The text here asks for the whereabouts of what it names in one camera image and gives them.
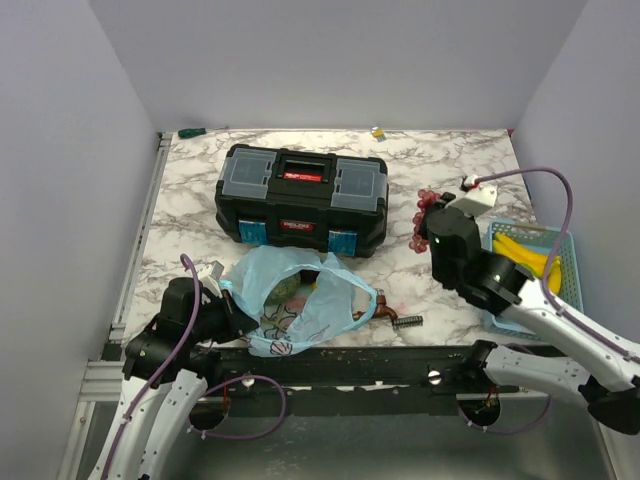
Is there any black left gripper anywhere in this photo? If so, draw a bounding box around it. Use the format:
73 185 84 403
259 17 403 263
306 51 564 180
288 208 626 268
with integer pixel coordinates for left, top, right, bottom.
187 288 260 344

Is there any purple fake grape bunch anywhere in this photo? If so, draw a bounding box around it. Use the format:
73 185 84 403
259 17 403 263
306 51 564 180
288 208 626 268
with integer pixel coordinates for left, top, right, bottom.
409 189 441 254

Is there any light blue plastic bag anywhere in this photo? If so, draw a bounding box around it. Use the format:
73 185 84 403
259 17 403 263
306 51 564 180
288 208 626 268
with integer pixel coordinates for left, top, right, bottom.
220 246 375 357

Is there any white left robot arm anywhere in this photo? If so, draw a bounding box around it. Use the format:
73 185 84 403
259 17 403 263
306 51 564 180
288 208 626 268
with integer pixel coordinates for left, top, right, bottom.
90 277 258 479

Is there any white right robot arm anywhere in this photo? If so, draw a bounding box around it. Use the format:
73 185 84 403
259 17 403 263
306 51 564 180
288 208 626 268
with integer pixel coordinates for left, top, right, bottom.
418 201 639 435

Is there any yellow fake banana bunch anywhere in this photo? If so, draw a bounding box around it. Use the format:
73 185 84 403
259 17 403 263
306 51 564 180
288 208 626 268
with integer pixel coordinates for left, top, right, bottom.
492 233 562 294

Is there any small metal spring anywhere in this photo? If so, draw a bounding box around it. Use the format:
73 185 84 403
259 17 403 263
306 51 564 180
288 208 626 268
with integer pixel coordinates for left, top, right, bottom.
391 315 424 330

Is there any light blue plastic basket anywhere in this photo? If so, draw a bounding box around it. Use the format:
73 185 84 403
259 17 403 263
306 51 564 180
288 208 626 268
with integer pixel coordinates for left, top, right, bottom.
482 219 584 340

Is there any brown faucet tap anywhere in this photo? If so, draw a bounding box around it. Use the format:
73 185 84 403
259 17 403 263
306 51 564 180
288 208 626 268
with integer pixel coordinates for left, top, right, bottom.
352 288 398 321

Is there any black plastic toolbox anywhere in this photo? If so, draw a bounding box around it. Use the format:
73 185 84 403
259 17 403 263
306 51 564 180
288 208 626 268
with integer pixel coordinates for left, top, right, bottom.
215 144 389 258

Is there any small yellow blue object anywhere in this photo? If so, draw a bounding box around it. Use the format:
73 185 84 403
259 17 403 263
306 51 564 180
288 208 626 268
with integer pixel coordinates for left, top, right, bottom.
371 127 386 142

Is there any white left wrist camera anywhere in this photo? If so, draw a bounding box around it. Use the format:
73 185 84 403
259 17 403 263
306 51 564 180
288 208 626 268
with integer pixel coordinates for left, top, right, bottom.
198 261 224 298

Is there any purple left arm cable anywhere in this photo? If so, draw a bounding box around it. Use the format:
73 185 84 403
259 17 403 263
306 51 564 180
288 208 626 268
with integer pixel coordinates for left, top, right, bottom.
99 253 289 480

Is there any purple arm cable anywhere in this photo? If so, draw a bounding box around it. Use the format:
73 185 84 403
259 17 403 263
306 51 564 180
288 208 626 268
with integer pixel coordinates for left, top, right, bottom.
457 167 640 434
99 253 289 480

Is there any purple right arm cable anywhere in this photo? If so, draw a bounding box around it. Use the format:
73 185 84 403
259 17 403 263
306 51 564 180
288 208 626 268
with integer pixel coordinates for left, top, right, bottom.
457 167 640 434

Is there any black metal base rail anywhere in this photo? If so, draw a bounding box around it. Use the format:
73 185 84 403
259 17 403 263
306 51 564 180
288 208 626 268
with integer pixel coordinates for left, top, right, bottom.
196 341 494 418

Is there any green handled screwdriver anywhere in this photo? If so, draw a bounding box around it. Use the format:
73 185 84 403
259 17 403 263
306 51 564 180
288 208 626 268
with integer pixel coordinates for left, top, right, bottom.
177 126 229 139

